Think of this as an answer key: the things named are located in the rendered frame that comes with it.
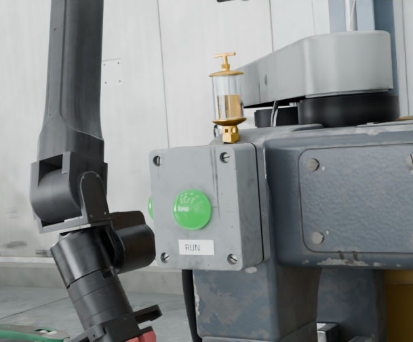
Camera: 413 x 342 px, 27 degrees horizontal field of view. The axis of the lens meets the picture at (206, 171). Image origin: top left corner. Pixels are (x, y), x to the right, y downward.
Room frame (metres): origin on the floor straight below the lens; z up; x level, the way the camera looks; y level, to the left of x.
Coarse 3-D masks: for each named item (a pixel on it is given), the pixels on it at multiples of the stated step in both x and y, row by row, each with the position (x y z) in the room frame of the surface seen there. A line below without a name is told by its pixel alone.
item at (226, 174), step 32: (160, 160) 0.64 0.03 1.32; (192, 160) 0.62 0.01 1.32; (224, 160) 0.61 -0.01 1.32; (160, 192) 0.63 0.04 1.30; (224, 192) 0.61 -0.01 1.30; (256, 192) 0.62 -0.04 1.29; (160, 224) 0.64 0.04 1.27; (224, 224) 0.61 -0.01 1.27; (256, 224) 0.62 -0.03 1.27; (160, 256) 0.64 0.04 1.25; (192, 256) 0.62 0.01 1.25; (224, 256) 0.61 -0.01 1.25; (256, 256) 0.62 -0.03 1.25
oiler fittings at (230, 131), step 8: (216, 56) 0.70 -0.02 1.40; (224, 56) 0.70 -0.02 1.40; (224, 64) 0.69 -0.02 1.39; (216, 72) 0.69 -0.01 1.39; (224, 72) 0.68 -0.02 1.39; (232, 72) 0.68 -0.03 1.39; (240, 72) 0.69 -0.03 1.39; (216, 120) 0.69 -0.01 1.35; (224, 120) 0.68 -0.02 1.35; (232, 120) 0.68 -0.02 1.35; (240, 120) 0.69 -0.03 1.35; (224, 128) 0.69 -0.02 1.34; (232, 128) 0.70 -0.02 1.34; (224, 136) 0.69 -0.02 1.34; (232, 136) 0.69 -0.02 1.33
